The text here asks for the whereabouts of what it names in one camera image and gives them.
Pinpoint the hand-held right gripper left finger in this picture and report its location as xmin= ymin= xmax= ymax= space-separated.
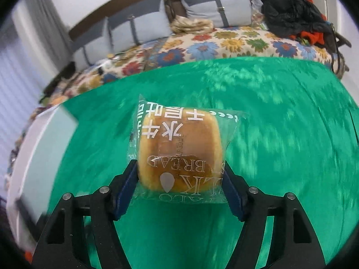
xmin=32 ymin=160 xmax=139 ymax=269

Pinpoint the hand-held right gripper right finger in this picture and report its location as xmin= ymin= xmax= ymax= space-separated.
xmin=223 ymin=163 xmax=327 ymax=269

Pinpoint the bread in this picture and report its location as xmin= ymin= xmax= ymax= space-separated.
xmin=127 ymin=94 xmax=249 ymax=205

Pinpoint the white cardboard box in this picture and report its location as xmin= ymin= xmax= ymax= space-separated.
xmin=6 ymin=105 xmax=79 ymax=247

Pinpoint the green patterned bedspread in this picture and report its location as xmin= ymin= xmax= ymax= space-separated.
xmin=48 ymin=56 xmax=359 ymax=269

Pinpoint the dark cloth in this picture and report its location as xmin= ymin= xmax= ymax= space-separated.
xmin=42 ymin=60 xmax=77 ymax=96

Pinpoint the white sheer curtain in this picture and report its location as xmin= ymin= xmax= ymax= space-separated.
xmin=0 ymin=14 xmax=57 ymax=174

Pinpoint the floral bed sheet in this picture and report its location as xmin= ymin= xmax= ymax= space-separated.
xmin=7 ymin=25 xmax=341 ymax=180

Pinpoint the beige folded cloth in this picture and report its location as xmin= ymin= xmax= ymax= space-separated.
xmin=170 ymin=17 xmax=215 ymax=34

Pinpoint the orange fleece garment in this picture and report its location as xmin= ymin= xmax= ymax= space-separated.
xmin=289 ymin=0 xmax=328 ymax=45

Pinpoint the clear plastic bag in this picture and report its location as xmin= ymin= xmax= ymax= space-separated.
xmin=251 ymin=10 xmax=267 ymax=30

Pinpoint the black chair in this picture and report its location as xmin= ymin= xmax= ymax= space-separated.
xmin=328 ymin=24 xmax=352 ymax=79

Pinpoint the grey curtain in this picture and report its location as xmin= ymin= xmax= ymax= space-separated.
xmin=20 ymin=0 xmax=70 ymax=58

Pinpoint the brown padded headboard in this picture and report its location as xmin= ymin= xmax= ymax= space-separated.
xmin=69 ymin=0 xmax=298 ymax=42

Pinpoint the black clothes pile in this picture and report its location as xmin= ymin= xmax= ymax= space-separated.
xmin=261 ymin=0 xmax=333 ymax=38

